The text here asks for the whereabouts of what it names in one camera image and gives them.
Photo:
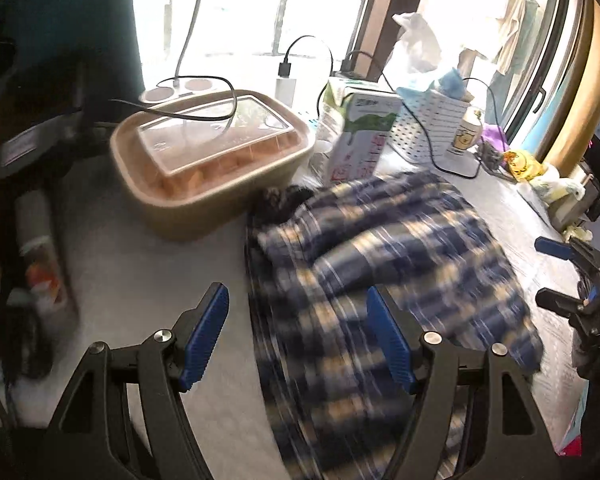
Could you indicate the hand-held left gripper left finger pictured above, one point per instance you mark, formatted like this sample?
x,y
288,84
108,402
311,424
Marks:
x,y
205,340

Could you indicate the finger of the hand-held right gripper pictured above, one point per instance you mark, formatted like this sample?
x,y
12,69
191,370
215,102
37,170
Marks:
x,y
555,300
552,247

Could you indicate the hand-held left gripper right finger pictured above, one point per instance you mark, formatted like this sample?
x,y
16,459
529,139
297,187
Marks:
x,y
387,345

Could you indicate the blue plaid shirt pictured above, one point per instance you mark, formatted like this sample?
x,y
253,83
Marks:
x,y
380,250

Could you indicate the yellow plastic bag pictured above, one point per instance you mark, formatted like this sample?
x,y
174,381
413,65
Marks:
x,y
525,165

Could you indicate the white table cloth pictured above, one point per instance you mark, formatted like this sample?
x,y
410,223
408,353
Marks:
x,y
130,270

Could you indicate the red blue paper box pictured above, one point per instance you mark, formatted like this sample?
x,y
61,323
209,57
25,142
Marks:
x,y
572,435

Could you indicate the purple cloth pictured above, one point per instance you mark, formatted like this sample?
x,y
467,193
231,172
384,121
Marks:
x,y
495,137

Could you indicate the small white bottle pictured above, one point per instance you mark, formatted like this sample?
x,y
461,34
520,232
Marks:
x,y
466,135

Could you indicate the brown food container clear lid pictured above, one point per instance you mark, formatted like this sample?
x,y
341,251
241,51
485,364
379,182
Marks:
x,y
205,170

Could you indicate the white perforated basket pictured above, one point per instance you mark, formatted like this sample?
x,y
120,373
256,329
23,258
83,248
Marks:
x,y
425,125

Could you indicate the spray can with orange label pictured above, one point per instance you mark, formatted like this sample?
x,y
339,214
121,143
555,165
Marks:
x,y
40,255

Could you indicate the blue tissue pack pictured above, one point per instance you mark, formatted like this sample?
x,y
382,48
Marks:
x,y
450,82

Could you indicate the white green milk carton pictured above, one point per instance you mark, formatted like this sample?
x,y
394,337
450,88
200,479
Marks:
x,y
360,135

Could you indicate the hanging clothes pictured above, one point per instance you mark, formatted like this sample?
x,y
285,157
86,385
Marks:
x,y
517,30

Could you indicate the white plastic bag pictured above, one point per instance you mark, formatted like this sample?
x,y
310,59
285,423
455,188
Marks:
x,y
420,42

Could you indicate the white power strip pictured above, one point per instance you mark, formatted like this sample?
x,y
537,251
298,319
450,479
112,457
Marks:
x,y
180,91

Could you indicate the black device with label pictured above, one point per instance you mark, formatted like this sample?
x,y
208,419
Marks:
x,y
35,145

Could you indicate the white charger plug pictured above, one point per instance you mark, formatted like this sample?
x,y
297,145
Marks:
x,y
286,82

